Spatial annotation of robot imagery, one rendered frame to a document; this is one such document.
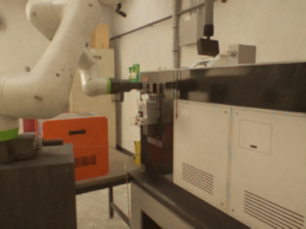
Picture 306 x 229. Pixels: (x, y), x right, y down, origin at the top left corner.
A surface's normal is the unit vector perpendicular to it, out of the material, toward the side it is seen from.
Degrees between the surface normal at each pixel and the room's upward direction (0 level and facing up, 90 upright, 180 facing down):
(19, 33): 90
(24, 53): 90
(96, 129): 90
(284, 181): 90
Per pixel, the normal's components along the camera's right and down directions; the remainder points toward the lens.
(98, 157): 0.51, 0.11
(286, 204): -0.86, 0.07
